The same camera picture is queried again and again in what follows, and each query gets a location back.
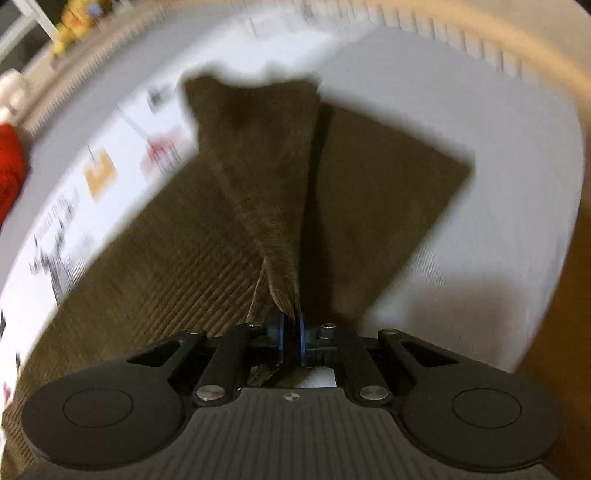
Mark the yellow plush toy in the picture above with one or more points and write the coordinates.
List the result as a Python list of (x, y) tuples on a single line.
[(69, 27)]

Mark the red folded blanket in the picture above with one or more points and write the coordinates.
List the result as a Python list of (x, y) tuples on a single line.
[(9, 170)]

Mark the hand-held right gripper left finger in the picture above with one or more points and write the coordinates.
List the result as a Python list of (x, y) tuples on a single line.
[(277, 337)]

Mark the white plush toy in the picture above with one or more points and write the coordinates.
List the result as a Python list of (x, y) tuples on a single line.
[(9, 92)]

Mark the wooden bed frame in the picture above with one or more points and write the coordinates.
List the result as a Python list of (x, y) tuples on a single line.
[(531, 46)]

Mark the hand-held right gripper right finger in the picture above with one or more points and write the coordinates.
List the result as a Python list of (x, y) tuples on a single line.
[(302, 341)]

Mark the beige window bench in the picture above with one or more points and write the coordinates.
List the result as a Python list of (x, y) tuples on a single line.
[(46, 90)]

